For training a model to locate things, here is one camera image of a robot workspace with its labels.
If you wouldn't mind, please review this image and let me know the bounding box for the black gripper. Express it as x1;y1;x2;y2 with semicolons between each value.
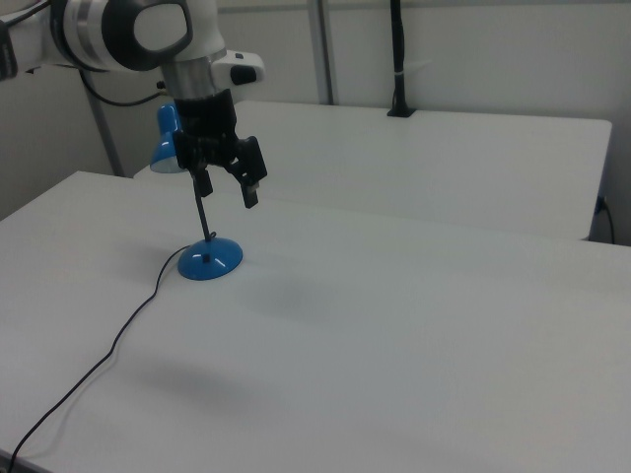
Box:
173;90;270;211

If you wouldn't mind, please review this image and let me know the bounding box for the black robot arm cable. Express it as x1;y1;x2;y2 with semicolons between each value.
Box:
78;66;172;107

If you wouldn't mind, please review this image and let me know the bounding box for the black cable beside table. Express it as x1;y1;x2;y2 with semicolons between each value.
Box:
595;195;617;245

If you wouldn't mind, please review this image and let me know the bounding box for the white neighbouring table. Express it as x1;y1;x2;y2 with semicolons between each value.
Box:
132;101;613;242

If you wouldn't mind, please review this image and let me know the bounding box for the black lamp power cable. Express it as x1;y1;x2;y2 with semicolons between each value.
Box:
7;244;194;473

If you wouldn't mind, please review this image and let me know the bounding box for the black camera pole with base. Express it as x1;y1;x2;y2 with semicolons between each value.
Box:
386;0;417;119

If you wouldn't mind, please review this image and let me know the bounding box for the grey partition frame post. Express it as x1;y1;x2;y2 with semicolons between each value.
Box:
306;0;342;106
81;73;125;177

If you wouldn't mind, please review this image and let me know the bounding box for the blue gooseneck desk lamp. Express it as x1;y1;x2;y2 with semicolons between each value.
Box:
149;101;245;284

